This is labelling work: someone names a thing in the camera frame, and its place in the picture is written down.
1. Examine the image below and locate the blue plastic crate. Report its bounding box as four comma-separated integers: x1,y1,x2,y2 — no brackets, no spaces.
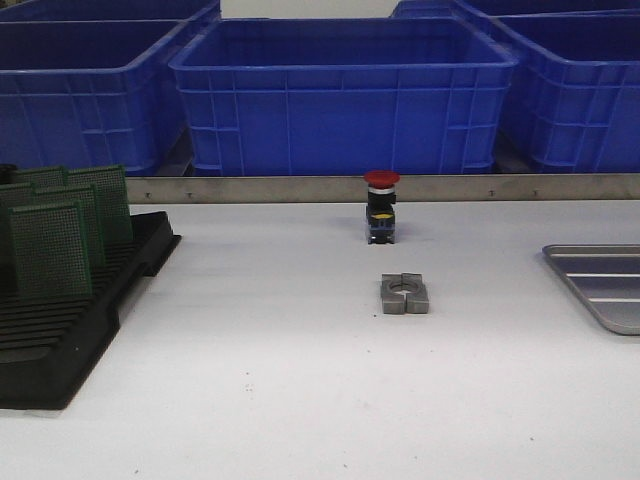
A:
492,10,640,175
1,20,195,175
170,18,516,177

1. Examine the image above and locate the right blue plastic crate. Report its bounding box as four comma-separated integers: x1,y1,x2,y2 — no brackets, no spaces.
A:
492,10,640,175

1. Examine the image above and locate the silver metal tray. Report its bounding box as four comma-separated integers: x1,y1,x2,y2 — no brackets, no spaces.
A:
542,244,639,336

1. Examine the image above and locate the centre blue plastic crate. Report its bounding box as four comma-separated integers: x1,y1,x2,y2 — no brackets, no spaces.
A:
170,18,516,177

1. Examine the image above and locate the far left blue crate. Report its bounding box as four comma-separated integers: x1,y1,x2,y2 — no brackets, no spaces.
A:
1,0,221,22

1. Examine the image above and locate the red emergency stop button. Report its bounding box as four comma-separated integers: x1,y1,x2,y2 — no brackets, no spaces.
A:
363,170,400,244

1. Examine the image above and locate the metal table edge rail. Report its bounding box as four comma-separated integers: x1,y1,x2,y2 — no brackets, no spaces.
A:
127,173,639,204

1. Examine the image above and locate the grey metal clamp block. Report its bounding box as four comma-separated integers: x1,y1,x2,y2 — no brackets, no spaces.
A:
380,273,430,315

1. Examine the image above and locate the green circuit board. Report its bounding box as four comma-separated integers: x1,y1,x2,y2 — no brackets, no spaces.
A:
67,165,133,245
0,182,34,267
9,201,93,299
11,166,68,189
34,184,106,268

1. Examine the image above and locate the black slotted board rack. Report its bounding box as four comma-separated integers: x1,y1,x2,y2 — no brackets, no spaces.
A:
1,211,181,410

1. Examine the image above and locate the far right blue crate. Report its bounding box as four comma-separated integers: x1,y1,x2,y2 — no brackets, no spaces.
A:
391,0,639,18

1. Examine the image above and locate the left blue plastic crate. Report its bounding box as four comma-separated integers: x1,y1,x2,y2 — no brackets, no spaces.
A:
1,20,195,175

